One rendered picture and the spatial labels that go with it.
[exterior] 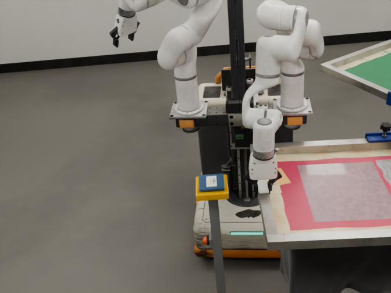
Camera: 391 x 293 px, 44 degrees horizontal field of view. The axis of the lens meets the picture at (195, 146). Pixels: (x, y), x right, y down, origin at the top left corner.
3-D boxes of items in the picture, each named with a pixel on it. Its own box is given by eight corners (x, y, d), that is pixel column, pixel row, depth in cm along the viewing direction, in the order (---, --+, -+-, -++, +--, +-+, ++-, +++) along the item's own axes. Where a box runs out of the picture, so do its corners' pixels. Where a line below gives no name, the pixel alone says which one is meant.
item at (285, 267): (288, 322, 187) (290, 242, 164) (273, 240, 225) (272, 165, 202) (297, 322, 187) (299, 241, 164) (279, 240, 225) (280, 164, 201)
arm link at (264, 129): (256, 104, 174) (283, 106, 172) (256, 129, 180) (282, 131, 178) (251, 125, 162) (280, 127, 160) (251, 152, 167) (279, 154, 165)
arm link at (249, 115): (281, 69, 168) (278, 125, 177) (244, 67, 170) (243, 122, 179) (279, 76, 160) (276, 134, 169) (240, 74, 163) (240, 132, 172)
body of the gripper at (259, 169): (276, 145, 174) (275, 170, 180) (248, 146, 174) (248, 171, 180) (279, 156, 167) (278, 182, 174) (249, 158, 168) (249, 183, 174)
